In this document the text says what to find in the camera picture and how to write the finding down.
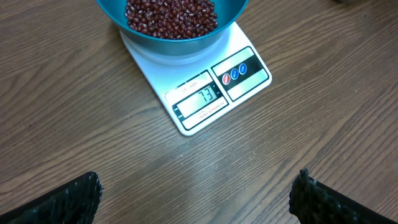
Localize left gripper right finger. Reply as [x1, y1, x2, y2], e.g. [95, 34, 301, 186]
[289, 168, 397, 224]

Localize red beans in bowl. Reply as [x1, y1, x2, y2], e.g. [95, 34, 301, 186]
[124, 0, 218, 40]

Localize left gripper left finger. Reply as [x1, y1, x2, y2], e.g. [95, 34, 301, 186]
[1, 171, 103, 224]

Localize blue bowl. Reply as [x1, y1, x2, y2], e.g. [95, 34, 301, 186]
[96, 0, 248, 56]

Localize white digital kitchen scale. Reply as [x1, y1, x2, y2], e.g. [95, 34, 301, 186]
[121, 22, 272, 136]

